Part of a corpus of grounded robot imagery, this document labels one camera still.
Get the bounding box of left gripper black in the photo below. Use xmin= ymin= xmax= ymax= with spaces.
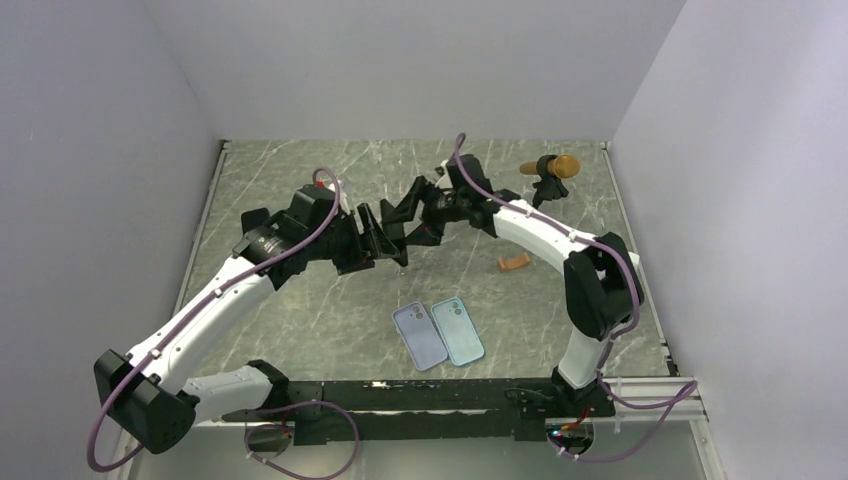
xmin=307 ymin=203 xmax=400 ymax=276

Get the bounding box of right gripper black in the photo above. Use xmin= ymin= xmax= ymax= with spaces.
xmin=384 ymin=176 xmax=470 ymax=247

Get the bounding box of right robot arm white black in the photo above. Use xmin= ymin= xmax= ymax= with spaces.
xmin=380 ymin=154 xmax=644 ymax=416

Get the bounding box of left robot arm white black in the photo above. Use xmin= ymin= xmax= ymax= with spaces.
xmin=94 ymin=185 xmax=407 ymax=454

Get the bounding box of small brown wooden block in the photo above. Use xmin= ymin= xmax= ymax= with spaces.
xmin=498 ymin=252 xmax=532 ymax=273

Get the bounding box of wooden microphone on black stand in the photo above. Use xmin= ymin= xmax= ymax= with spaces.
xmin=519 ymin=155 xmax=581 ymax=208

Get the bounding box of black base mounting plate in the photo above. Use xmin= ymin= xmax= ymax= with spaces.
xmin=223 ymin=377 xmax=616 ymax=446

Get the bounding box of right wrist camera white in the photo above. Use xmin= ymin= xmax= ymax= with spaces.
xmin=434 ymin=159 xmax=452 ymax=188

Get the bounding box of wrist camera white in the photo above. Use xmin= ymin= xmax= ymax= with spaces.
xmin=312 ymin=171 xmax=345 ymax=197
xmin=434 ymin=159 xmax=452 ymax=188

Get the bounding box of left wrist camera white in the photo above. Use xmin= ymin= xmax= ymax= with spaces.
xmin=312 ymin=171 xmax=345 ymax=197

